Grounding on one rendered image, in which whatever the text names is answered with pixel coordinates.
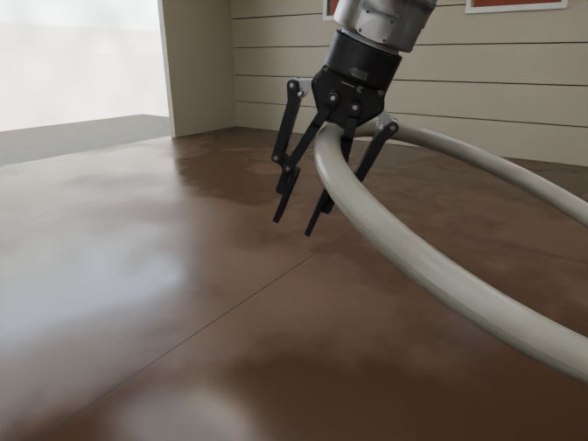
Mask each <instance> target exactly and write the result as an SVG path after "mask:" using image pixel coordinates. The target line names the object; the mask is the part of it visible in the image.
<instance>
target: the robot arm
mask: <svg viewBox="0 0 588 441"><path fill-rule="evenodd" d="M436 2H437V0H339V3H338V6H337V9H336V11H335V13H334V16H333V19H334V22H335V23H337V24H338V25H340V26H342V27H343V28H342V29H341V30H336V31H335V33H334V35H333V37H332V42H331V44H330V46H329V49H328V51H327V54H326V56H325V60H324V63H323V65H322V67H321V69H320V70H319V72H318V73H316V74H315V75H314V76H313V78H312V79H300V78H299V77H297V76H295V77H293V78H292V79H290V80H289V81H288V82H287V98H288V101H287V104H286V108H285V111H284V114H283V120H282V122H281V125H280V129H279V131H278V135H277V138H276V144H275V146H274V150H273V152H272V156H271V159H272V161H273V162H274V163H278V164H279V165H280V166H281V167H282V174H281V176H280V179H279V180H278V183H277V186H276V193H279V194H281V195H283V196H282V198H281V200H280V203H279V206H278V208H277V210H276V214H275V216H274V219H273V221H274V222H276V223H278V222H279V220H280V219H281V217H282V215H283V213H284V209H285V207H286V205H287V203H288V200H289V198H290V196H291V192H292V190H293V187H294V185H295V183H296V181H297V178H298V174H299V173H300V170H301V169H300V168H298V167H296V165H297V164H298V162H299V160H300V158H301V157H302V156H303V155H304V153H305V151H306V150H307V148H308V146H309V145H310V143H311V142H312V140H313V138H314V137H315V136H316V135H317V133H318V131H319V129H320V128H321V126H322V125H323V123H324V122H325V121H326V122H328V123H336V124H337V125H338V126H340V127H341V128H342V129H344V133H343V137H342V142H341V152H342V155H343V157H344V159H345V160H346V163H348V159H349V156H350V152H351V149H352V145H353V140H354V134H355V131H356V128H358V127H360V126H361V125H362V124H364V123H367V122H368V121H370V120H372V119H373V118H375V117H378V119H379V120H378V122H377V124H376V127H375V128H376V130H377V131H376V133H375V134H374V137H373V139H372V140H371V142H370V144H369V146H368V147H367V149H366V151H365V153H364V155H363V157H362V159H361V161H360V162H359V164H358V166H357V168H356V170H355V171H354V173H353V174H354V175H355V176H356V178H357V179H358V180H359V181H360V182H361V183H362V182H363V180H364V178H365V177H366V176H367V174H368V171H369V170H370V168H371V166H372V164H373V163H374V161H375V159H376V157H377V156H378V154H379V152H380V150H381V149H382V146H383V145H384V143H385V142H386V141H387V140H389V139H390V138H391V137H392V136H393V135H394V134H395V133H396V132H397V131H398V130H399V124H398V120H397V119H396V118H394V117H393V118H392V116H391V115H390V114H389V113H388V112H387V111H386V110H385V109H384V105H385V101H384V98H385V94H386V93H387V91H388V89H389V85H390V83H391V81H392V80H393V78H394V76H395V73H396V70H397V68H398V67H399V65H400V63H401V61H402V58H403V57H402V56H400V55H399V54H398V53H399V51H400V52H403V53H410V52H412V50H413V46H414V44H415V43H416V41H417V38H418V35H419V34H420V33H421V30H422V29H424V27H425V26H426V24H427V21H428V19H429V17H430V15H431V13H432V12H433V11H434V9H435V7H436ZM309 89H312V92H313V96H314V100H315V103H316V107H317V111H318V113H317V114H316V115H315V117H314V118H313V120H312V122H311V124H310V126H309V127H308V129H307V130H306V132H305V133H304V135H303V136H302V138H301V139H300V141H299V143H298V144H297V146H296V148H295V150H294V151H293V152H292V153H291V155H290V156H289V155H288V154H287V153H286V150H287V146H288V143H289V141H290V138H291V132H292V130H293V127H294V123H295V121H296V118H297V115H298V110H299V107H300V103H301V100H302V99H303V98H305V97H306V96H307V93H308V90H309ZM333 206H334V201H333V200H332V198H331V197H330V195H329V193H328V192H327V190H326V189H325V188H324V190H323V192H322V193H321V196H320V198H319V200H318V204H317V205H316V207H315V209H314V212H313V214H312V216H311V219H310V221H309V223H308V226H307V229H306V230H305V233H304V234H305V235H307V236H309V237H310V235H311V233H312V230H313V228H314V226H315V224H316V222H317V219H318V217H319V215H320V212H323V213H325V214H329V213H330V212H331V211H332V209H333Z"/></svg>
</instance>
